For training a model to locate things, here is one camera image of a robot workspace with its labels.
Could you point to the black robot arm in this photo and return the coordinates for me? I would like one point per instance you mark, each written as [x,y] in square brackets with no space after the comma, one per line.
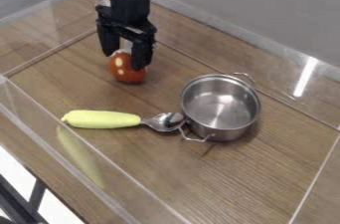
[125,20]

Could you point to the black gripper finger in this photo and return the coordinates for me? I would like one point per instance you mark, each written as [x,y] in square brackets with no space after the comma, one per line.
[109,39]
[141,54]

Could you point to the black metal table leg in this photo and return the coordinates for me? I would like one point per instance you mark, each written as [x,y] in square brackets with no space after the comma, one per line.
[20,209]

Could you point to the clear acrylic enclosure wall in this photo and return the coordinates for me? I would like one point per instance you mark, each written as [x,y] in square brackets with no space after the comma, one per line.
[135,176]

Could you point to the small steel pot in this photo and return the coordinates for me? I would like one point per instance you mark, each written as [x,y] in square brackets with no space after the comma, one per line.
[220,107]

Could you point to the red toy mushroom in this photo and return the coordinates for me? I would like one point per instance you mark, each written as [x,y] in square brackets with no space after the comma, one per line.
[121,68]

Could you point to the spoon with yellow handle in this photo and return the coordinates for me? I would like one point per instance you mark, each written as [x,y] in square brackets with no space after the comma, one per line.
[165,121]

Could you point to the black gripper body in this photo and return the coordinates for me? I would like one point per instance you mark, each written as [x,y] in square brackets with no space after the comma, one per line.
[128,16]

